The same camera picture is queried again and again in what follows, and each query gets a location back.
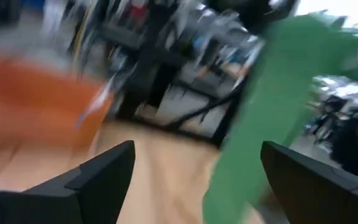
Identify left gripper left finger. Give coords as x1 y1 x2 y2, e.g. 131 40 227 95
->
0 139 136 224

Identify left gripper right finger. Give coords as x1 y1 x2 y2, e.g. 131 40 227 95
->
260 140 358 224

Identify green elastic bandage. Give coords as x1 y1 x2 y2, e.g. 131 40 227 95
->
202 14 358 224

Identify person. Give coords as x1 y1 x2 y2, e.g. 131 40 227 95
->
331 114 358 183

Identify orange plastic bin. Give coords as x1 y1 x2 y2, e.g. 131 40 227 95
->
0 55 114 153

